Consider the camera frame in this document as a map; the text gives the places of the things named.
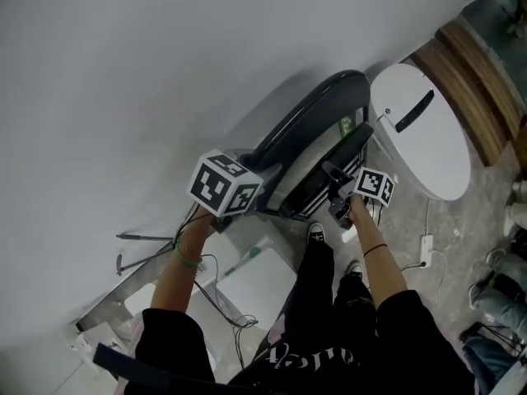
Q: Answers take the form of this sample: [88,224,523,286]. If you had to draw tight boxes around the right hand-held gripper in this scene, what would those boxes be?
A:
[321,160,395,230]

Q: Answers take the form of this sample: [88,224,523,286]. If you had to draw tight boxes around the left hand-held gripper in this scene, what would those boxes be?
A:
[188,147,286,234]

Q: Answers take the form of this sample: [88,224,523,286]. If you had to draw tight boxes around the black folding chair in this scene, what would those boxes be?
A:
[245,69,375,221]

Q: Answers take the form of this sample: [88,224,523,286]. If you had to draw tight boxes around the person's left forearm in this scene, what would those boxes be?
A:
[149,207,216,317]

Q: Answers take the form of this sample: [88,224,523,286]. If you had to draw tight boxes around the person's right forearm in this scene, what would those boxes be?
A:
[348,197,409,309]

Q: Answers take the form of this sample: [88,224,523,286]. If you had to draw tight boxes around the white oval toilet black panel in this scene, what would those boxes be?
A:
[367,63,473,202]

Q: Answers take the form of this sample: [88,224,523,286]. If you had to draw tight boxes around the person's black trousers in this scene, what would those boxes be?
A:
[292,239,378,339]

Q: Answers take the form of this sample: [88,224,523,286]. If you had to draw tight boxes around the white toilet with tank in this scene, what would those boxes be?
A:
[196,216,298,325]

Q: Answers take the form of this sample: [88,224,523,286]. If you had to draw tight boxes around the white power strip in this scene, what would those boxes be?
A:
[419,234,434,270]

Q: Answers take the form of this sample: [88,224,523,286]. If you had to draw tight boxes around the black metal rod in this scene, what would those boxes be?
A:
[115,232,175,242]

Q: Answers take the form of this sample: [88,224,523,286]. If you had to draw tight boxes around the brown wooden steps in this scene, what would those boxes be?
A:
[408,17,527,169]

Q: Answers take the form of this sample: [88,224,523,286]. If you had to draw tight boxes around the person's black printed shirt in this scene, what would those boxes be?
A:
[123,288,475,395]

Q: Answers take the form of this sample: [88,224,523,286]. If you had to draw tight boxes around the white green handled brush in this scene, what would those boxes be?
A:
[223,237,273,278]

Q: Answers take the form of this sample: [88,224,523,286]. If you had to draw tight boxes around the green wrist bracelet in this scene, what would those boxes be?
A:
[172,239,204,268]

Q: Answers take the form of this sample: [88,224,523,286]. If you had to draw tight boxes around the black rod with handle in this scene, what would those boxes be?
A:
[115,246,175,277]

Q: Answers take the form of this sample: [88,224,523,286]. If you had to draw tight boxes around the dark head strap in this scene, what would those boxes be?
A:
[91,342,216,395]

